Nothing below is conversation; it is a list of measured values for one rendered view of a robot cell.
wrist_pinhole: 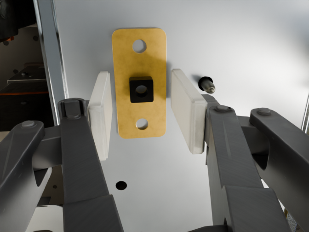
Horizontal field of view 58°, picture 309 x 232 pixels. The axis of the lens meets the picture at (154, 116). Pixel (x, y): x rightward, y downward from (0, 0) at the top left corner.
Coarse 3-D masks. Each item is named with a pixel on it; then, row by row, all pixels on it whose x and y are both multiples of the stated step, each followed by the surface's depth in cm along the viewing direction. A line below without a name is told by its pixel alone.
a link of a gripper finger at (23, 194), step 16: (16, 128) 12; (32, 128) 12; (0, 144) 10; (16, 144) 10; (32, 144) 11; (0, 160) 9; (16, 160) 9; (0, 176) 9; (16, 176) 9; (32, 176) 11; (48, 176) 12; (0, 192) 8; (16, 192) 9; (32, 192) 10; (0, 208) 8; (16, 208) 9; (32, 208) 10; (0, 224) 8; (16, 224) 9
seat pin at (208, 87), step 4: (204, 76) 22; (200, 80) 22; (204, 80) 21; (208, 80) 21; (200, 84) 21; (204, 84) 21; (208, 84) 20; (212, 84) 20; (204, 88) 20; (208, 88) 20; (212, 88) 20; (208, 92) 20; (212, 92) 20
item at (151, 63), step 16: (128, 32) 19; (144, 32) 19; (160, 32) 19; (112, 48) 19; (128, 48) 20; (160, 48) 20; (128, 64) 20; (144, 64) 20; (160, 64) 20; (128, 80) 20; (144, 80) 20; (160, 80) 21; (128, 96) 21; (144, 96) 20; (160, 96) 21; (128, 112) 21; (144, 112) 22; (160, 112) 22; (128, 128) 22; (144, 128) 22; (160, 128) 22
